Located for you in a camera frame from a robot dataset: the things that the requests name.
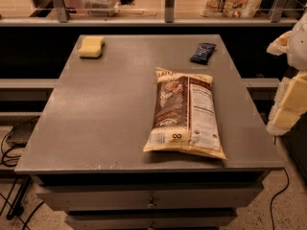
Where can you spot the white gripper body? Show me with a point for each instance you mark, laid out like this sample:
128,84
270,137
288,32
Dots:
299,50

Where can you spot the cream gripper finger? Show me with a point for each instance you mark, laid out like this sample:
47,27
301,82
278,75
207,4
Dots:
290,103
280,45

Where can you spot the dark blue rxbar wrapper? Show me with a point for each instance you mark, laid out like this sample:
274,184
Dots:
203,53

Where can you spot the yellow sponge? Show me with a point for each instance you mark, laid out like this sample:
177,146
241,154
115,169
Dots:
92,47

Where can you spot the colourful snack bag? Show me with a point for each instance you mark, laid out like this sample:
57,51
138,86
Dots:
231,8

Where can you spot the brown chip bag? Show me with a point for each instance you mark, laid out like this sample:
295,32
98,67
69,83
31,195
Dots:
184,117

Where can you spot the upper drawer knob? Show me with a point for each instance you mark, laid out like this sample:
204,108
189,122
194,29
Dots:
151,204

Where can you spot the clear plastic container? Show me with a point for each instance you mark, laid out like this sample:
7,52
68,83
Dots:
103,8

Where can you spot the grey drawer cabinet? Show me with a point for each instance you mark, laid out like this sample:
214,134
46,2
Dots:
87,155

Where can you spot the metal shelf rack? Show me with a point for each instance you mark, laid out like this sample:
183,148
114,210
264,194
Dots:
143,13

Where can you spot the black power adapter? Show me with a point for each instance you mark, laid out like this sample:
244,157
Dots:
20,134

